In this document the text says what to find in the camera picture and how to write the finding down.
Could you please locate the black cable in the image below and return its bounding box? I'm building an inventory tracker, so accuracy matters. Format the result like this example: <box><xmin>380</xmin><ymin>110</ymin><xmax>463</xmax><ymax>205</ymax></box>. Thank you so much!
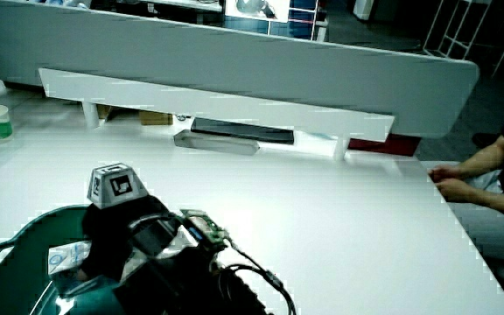
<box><xmin>215</xmin><ymin>238</ymin><xmax>298</xmax><ymax>315</ymax></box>

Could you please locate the white framed picture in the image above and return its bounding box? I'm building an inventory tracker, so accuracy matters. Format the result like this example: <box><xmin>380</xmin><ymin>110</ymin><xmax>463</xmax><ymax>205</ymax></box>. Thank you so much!
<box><xmin>224</xmin><ymin>0</ymin><xmax>291</xmax><ymax>25</ymax></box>

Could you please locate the white metal rack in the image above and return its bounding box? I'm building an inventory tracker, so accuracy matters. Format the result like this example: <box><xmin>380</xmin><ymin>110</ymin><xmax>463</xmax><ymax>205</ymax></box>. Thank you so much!
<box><xmin>422</xmin><ymin>0</ymin><xmax>494</xmax><ymax>60</ymax></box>

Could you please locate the brown cardboard box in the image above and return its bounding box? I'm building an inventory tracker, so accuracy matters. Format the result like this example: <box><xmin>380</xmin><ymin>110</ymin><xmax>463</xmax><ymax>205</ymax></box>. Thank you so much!
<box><xmin>139</xmin><ymin>109</ymin><xmax>174</xmax><ymax>127</ymax></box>

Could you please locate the green circuit board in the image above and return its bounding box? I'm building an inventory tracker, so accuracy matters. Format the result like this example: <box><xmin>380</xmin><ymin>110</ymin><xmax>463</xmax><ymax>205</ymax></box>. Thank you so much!
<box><xmin>179</xmin><ymin>208</ymin><xmax>229</xmax><ymax>253</ymax></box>

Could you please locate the teal plastic basin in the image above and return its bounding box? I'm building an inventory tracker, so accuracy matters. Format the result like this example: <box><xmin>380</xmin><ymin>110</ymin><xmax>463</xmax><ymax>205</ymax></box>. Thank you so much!
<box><xmin>0</xmin><ymin>204</ymin><xmax>127</xmax><ymax>315</ymax></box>

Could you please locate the white desk shelf riser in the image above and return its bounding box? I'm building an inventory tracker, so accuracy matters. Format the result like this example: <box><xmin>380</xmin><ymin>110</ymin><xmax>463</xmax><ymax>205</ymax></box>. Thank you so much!
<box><xmin>38</xmin><ymin>67</ymin><xmax>396</xmax><ymax>161</ymax></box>

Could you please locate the red box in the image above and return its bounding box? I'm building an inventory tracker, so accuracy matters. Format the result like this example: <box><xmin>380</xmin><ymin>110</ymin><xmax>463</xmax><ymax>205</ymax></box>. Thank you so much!
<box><xmin>347</xmin><ymin>133</ymin><xmax>423</xmax><ymax>158</ymax></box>

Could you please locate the person's right hand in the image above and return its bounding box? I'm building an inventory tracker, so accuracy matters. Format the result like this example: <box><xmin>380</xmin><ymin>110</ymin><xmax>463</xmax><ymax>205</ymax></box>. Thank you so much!
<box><xmin>76</xmin><ymin>162</ymin><xmax>184</xmax><ymax>284</ymax></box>

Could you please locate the white milk carton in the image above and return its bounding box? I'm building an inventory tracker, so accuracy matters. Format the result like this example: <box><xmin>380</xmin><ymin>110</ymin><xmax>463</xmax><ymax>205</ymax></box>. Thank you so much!
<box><xmin>47</xmin><ymin>239</ymin><xmax>94</xmax><ymax>285</ymax></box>

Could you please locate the black keyboard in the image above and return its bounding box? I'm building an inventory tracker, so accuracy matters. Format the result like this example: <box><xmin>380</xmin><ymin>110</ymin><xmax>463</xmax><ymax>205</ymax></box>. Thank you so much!
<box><xmin>190</xmin><ymin>116</ymin><xmax>296</xmax><ymax>145</ymax></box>

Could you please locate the white partition panel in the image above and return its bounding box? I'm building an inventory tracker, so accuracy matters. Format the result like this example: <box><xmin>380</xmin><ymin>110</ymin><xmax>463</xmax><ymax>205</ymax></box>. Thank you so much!
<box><xmin>0</xmin><ymin>0</ymin><xmax>480</xmax><ymax>140</ymax></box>

